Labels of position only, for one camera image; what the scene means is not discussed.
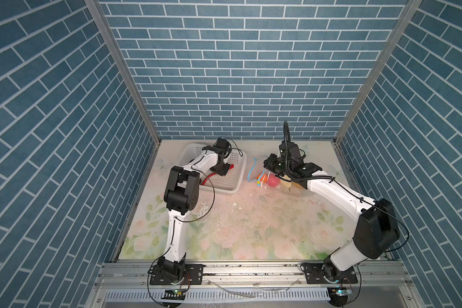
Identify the aluminium front rail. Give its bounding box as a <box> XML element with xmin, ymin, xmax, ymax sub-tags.
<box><xmin>94</xmin><ymin>261</ymin><xmax>413</xmax><ymax>289</ymax></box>

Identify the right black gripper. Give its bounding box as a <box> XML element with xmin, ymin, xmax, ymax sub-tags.
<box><xmin>263</xmin><ymin>153</ymin><xmax>293</xmax><ymax>177</ymax></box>

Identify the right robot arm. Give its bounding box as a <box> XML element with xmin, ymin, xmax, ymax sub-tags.
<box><xmin>264</xmin><ymin>140</ymin><xmax>400</xmax><ymax>281</ymax></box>

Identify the white slotted cable duct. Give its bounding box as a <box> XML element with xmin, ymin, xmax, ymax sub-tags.
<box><xmin>105</xmin><ymin>287</ymin><xmax>330</xmax><ymax>304</ymax></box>

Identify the black corrugated cable hose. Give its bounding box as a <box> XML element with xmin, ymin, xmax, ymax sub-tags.
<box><xmin>282</xmin><ymin>121</ymin><xmax>338</xmax><ymax>184</ymax></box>

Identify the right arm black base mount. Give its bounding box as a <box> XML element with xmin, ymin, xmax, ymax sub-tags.
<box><xmin>299</xmin><ymin>262</ymin><xmax>359</xmax><ymax>284</ymax></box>

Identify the clear zip bag blue zipper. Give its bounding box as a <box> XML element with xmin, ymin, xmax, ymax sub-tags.
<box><xmin>246</xmin><ymin>157</ymin><xmax>322</xmax><ymax>195</ymax></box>

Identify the orange toy tangerine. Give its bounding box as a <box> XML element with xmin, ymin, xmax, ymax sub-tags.
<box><xmin>257</xmin><ymin>172</ymin><xmax>268</xmax><ymax>186</ymax></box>

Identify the white plastic perforated basket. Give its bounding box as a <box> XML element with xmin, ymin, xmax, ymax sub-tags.
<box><xmin>176</xmin><ymin>143</ymin><xmax>246</xmax><ymax>195</ymax></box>

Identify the red toy chili pepper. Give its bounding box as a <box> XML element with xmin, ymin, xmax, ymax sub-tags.
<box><xmin>199</xmin><ymin>164</ymin><xmax>236</xmax><ymax>187</ymax></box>

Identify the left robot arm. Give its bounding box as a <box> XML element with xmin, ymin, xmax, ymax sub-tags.
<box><xmin>157</xmin><ymin>137</ymin><xmax>232</xmax><ymax>280</ymax></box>

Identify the pink toy fruit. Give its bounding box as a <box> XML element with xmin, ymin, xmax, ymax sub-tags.
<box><xmin>267</xmin><ymin>175</ymin><xmax>281</xmax><ymax>187</ymax></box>

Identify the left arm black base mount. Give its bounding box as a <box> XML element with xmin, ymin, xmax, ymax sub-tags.
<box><xmin>149</xmin><ymin>264</ymin><xmax>204</xmax><ymax>286</ymax></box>

